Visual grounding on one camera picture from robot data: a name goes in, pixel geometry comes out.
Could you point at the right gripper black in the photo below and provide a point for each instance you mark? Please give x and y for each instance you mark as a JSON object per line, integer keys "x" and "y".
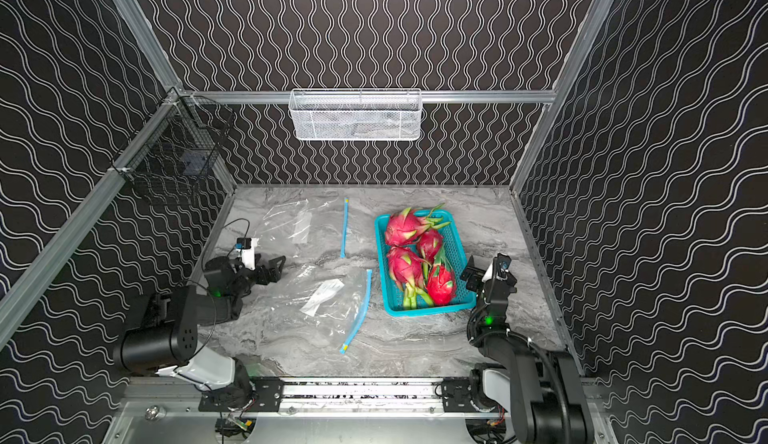
{"x": 478, "y": 276}

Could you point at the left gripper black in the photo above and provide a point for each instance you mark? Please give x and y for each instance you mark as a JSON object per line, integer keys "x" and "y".
{"x": 261, "y": 272}

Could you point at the dragon fruit bag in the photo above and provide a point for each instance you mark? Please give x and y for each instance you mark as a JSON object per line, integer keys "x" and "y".
{"x": 429, "y": 245}
{"x": 406, "y": 227}
{"x": 441, "y": 280}
{"x": 406, "y": 269}

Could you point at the zip-top bag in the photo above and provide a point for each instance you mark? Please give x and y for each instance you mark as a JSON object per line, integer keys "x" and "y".
{"x": 327, "y": 309}
{"x": 304, "y": 230}

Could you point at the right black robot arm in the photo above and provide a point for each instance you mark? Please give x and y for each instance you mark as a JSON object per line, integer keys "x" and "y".
{"x": 540, "y": 390}

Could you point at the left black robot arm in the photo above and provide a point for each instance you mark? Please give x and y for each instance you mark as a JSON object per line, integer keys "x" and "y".
{"x": 161, "y": 336}

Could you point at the teal plastic basket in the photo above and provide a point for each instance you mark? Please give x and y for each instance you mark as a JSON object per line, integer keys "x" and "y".
{"x": 392, "y": 296}

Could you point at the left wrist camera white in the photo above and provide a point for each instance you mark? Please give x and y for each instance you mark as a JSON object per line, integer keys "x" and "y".
{"x": 248, "y": 256}

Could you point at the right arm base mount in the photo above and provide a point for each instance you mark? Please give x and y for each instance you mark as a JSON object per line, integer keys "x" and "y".
{"x": 462, "y": 395}

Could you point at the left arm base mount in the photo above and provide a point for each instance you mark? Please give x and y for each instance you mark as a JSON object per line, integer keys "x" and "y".
{"x": 262, "y": 394}

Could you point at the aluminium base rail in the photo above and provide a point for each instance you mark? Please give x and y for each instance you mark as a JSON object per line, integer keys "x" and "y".
{"x": 309, "y": 397}

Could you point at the white mesh wall basket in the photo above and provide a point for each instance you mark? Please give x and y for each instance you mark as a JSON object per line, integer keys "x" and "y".
{"x": 357, "y": 114}

